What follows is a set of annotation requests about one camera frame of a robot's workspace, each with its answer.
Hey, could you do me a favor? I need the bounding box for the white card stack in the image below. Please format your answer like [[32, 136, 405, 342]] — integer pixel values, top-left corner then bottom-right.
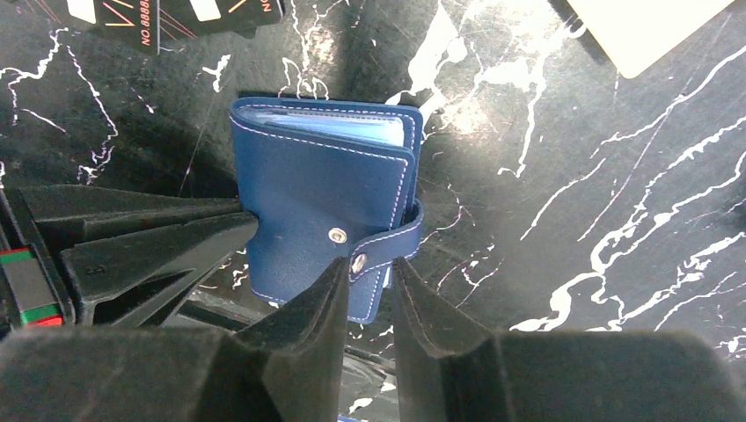
[[568, 0, 733, 79]]

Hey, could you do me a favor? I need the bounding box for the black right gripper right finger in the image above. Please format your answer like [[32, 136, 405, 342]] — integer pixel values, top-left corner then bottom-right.
[[392, 258, 745, 421]]

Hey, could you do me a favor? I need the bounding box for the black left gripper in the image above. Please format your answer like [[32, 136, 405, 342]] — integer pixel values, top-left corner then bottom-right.
[[1, 185, 258, 338]]

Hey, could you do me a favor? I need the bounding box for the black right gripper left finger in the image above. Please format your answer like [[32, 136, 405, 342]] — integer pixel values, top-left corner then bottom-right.
[[1, 258, 349, 421]]

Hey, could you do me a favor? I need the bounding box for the black card stack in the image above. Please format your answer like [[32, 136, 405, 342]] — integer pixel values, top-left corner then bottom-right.
[[23, 0, 287, 56]]

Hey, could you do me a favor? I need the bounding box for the navy blue card holder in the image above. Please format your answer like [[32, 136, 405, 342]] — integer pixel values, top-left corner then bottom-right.
[[230, 97, 424, 324]]

